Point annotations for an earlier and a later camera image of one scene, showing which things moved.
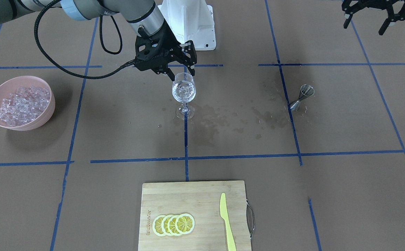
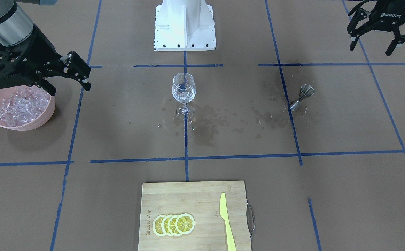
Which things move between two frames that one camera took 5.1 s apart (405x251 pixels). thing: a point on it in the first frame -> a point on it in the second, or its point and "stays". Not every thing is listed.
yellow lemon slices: x=172 y=225 stays
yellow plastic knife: x=224 y=214 stays
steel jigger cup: x=306 y=90 stays
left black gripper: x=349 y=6 -> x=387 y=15
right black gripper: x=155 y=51 -> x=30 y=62
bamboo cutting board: x=201 y=199 stays
